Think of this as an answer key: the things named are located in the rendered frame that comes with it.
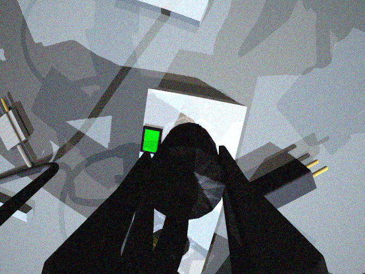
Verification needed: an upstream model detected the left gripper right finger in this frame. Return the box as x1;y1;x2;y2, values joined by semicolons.
218;145;329;274

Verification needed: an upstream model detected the white power strip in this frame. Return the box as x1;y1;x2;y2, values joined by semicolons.
139;87;247;274

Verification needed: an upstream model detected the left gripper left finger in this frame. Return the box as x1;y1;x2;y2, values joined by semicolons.
41;151;154;274

